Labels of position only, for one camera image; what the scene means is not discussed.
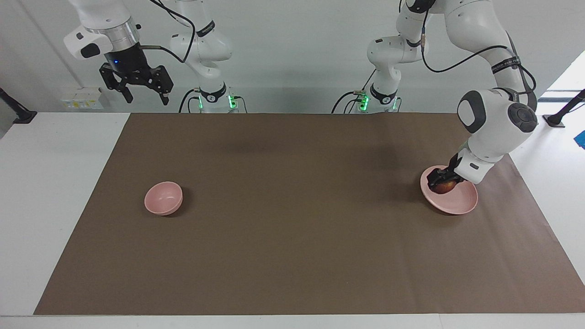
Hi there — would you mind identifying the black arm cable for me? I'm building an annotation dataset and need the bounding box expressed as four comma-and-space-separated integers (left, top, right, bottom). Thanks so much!
139, 0, 197, 64
398, 0, 537, 110

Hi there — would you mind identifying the black stand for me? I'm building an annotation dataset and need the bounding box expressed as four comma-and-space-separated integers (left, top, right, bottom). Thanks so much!
542, 89, 585, 128
0, 88, 37, 125

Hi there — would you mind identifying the pink bowl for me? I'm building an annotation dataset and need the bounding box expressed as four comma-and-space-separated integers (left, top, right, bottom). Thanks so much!
144, 181, 184, 216

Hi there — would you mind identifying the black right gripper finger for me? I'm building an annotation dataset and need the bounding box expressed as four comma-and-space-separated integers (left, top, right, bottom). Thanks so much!
146, 65, 175, 107
99, 64, 134, 104

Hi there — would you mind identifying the white wall socket box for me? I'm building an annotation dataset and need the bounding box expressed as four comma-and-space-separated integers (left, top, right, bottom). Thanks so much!
61, 87, 104, 110

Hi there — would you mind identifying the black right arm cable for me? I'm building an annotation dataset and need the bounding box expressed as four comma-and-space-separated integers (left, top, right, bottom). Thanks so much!
139, 0, 197, 64

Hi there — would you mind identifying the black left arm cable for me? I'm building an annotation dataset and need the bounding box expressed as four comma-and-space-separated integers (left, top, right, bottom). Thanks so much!
398, 0, 537, 110

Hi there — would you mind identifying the pink plate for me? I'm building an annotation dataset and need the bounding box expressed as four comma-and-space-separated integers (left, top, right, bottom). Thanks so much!
420, 165, 479, 215

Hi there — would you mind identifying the brown table mat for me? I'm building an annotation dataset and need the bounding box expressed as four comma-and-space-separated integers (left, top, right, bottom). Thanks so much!
33, 113, 585, 316

